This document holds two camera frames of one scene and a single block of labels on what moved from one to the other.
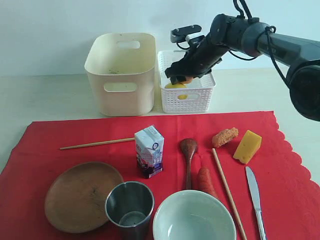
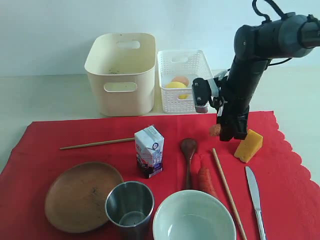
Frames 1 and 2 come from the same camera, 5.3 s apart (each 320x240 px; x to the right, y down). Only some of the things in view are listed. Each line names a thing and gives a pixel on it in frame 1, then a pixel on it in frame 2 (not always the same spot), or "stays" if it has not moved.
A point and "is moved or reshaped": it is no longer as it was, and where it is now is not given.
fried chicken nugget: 224,136 is moved or reshaped
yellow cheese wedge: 248,147 stays
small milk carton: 149,145 stays
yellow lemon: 177,86 stays
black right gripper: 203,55 to 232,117
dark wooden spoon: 189,147 stays
